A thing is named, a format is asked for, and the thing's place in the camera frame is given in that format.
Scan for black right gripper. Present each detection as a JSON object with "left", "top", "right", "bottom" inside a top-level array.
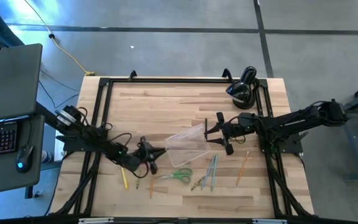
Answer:
[{"left": 204, "top": 112, "right": 246, "bottom": 156}]

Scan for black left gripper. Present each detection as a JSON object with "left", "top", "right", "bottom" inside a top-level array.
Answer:
[{"left": 134, "top": 136, "right": 167, "bottom": 175}]

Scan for clear plastic supply box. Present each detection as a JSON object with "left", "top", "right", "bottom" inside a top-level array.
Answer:
[{"left": 163, "top": 123, "right": 211, "bottom": 168}]

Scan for green-handled scissors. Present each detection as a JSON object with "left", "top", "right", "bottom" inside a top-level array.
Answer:
[{"left": 155, "top": 167, "right": 193, "bottom": 185}]

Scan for teal pencil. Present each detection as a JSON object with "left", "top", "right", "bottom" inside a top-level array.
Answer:
[{"left": 210, "top": 154, "right": 218, "bottom": 193}]

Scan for blue pencil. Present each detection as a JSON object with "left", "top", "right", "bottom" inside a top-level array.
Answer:
[{"left": 200, "top": 156, "right": 214, "bottom": 191}]

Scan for short orange pencil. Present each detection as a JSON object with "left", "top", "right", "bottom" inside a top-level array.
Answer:
[{"left": 236, "top": 151, "right": 250, "bottom": 187}]

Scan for black desk lamp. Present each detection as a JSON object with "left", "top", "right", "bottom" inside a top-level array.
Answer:
[{"left": 225, "top": 65, "right": 260, "bottom": 110}]

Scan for black computer mouse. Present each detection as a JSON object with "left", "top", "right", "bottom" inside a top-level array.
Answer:
[{"left": 15, "top": 144, "right": 34, "bottom": 174}]

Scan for grey laptop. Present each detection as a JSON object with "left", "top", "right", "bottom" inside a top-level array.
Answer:
[{"left": 0, "top": 43, "right": 43, "bottom": 124}]

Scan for black aluminium table frame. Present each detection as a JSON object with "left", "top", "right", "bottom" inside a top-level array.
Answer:
[{"left": 50, "top": 68, "right": 316, "bottom": 218}]

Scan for silver metal bracket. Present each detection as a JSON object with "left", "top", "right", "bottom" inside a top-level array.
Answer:
[
  {"left": 78, "top": 217, "right": 114, "bottom": 224},
  {"left": 252, "top": 218, "right": 288, "bottom": 224}
]

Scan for yellow floor cable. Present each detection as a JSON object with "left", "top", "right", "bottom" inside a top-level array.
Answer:
[{"left": 23, "top": 0, "right": 96, "bottom": 77}]

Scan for black floor cable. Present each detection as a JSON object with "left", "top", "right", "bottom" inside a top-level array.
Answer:
[{"left": 37, "top": 68, "right": 81, "bottom": 110}]

